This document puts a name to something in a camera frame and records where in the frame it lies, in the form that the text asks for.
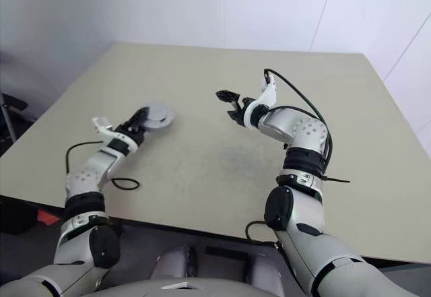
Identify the black zip tie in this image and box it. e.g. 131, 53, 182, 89
323, 174, 352, 185

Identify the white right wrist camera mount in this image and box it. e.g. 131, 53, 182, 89
242, 74, 279, 130

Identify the silver motor stator housing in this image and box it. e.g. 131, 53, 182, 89
139, 102, 176, 135

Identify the black table frame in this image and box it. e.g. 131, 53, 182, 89
107, 218, 431, 268

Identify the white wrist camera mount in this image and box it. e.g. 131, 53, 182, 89
242, 74, 279, 130
91, 117, 139, 153

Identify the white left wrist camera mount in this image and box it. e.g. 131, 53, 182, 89
91, 117, 139, 153

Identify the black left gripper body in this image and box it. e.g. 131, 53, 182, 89
116, 117, 147, 141

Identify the red object under table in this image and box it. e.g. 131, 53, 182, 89
36, 209, 62, 226

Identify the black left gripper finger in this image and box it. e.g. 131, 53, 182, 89
129, 106, 152, 127

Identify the grey robot torso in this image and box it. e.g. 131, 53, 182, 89
0, 269, 287, 297

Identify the black chair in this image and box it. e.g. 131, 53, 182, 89
0, 92, 29, 143

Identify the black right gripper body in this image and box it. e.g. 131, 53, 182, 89
232, 97, 255, 127

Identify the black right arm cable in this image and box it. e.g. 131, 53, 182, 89
244, 69, 334, 248

